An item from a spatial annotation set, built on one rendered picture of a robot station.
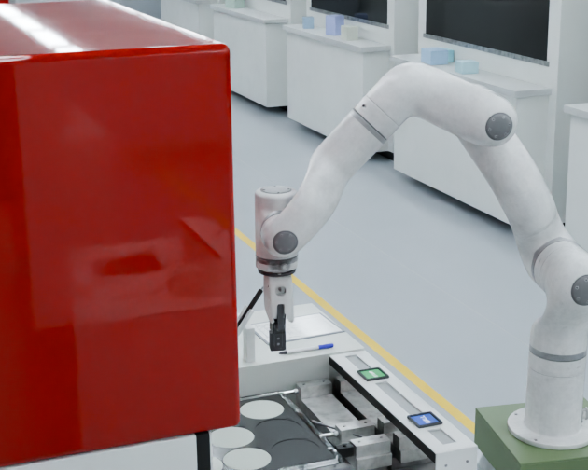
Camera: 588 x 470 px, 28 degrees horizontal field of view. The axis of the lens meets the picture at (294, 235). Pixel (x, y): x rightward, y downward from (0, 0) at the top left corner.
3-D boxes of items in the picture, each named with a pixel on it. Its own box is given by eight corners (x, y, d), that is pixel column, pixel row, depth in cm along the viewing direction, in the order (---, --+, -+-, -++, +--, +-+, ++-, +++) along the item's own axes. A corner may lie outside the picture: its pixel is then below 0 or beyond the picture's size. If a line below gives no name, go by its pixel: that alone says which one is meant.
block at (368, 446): (356, 458, 246) (356, 445, 245) (349, 451, 249) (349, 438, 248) (390, 451, 249) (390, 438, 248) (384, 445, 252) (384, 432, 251)
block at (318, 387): (301, 399, 275) (301, 387, 274) (295, 393, 278) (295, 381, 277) (332, 393, 278) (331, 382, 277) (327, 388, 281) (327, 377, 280)
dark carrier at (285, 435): (175, 490, 231) (175, 488, 231) (133, 421, 262) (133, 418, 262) (335, 460, 243) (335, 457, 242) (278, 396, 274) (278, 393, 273)
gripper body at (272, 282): (300, 271, 227) (300, 324, 230) (291, 254, 236) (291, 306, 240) (261, 273, 226) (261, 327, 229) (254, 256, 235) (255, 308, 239)
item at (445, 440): (435, 517, 234) (436, 453, 230) (329, 408, 284) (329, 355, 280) (476, 508, 237) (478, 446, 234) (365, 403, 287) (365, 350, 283)
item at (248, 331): (232, 366, 273) (231, 311, 269) (228, 360, 277) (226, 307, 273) (258, 362, 275) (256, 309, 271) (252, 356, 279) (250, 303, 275)
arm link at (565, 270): (574, 337, 254) (582, 232, 246) (609, 372, 236) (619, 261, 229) (521, 340, 252) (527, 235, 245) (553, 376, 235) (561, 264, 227)
